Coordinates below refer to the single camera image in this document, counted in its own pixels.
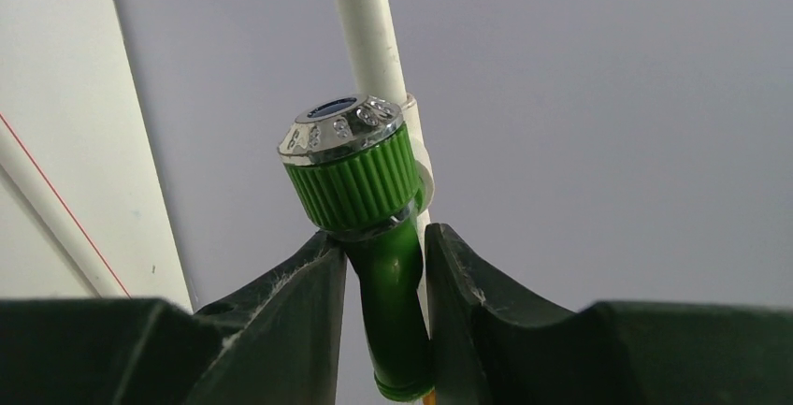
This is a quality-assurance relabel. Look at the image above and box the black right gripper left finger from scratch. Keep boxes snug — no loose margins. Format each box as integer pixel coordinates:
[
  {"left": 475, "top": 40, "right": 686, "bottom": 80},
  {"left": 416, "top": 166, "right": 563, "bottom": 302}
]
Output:
[{"left": 1, "top": 233, "right": 346, "bottom": 404}]

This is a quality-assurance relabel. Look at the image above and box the white PVC pipe frame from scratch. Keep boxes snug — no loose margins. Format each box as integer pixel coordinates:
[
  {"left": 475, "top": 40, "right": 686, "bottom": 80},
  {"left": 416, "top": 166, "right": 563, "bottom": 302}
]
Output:
[{"left": 1, "top": 0, "right": 408, "bottom": 310}]

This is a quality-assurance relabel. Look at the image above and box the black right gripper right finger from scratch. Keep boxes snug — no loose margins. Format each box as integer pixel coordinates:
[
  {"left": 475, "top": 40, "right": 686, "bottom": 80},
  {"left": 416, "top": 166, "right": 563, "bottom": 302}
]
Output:
[{"left": 425, "top": 224, "right": 792, "bottom": 404}]

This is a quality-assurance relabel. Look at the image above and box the green water faucet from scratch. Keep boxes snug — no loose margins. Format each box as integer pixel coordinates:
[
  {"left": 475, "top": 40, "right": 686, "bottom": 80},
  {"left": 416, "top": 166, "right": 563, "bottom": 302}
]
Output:
[{"left": 278, "top": 94, "right": 434, "bottom": 402}]

